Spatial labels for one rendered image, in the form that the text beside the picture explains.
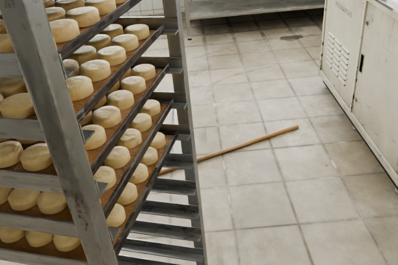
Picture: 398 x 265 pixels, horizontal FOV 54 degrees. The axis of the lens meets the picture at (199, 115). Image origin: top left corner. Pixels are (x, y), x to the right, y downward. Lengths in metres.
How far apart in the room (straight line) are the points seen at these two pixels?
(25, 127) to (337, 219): 1.64
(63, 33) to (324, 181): 1.79
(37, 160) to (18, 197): 0.11
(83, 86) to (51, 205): 0.21
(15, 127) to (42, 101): 0.10
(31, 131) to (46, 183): 0.09
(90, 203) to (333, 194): 1.68
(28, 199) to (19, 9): 0.38
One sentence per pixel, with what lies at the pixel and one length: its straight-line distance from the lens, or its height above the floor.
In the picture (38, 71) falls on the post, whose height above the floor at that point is 1.24.
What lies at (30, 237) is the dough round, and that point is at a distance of 0.78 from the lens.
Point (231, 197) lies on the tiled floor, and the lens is 2.04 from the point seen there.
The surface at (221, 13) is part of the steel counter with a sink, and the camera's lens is 4.07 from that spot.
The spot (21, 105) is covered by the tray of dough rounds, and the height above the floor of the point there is 1.15.
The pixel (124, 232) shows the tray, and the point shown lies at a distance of 0.73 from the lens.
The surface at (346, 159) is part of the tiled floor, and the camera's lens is 2.34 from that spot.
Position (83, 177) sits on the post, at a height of 1.09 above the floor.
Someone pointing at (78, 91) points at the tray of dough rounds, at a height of 1.15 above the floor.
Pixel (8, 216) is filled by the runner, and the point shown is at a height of 0.97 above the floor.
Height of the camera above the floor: 1.40
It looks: 31 degrees down
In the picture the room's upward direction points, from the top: 5 degrees counter-clockwise
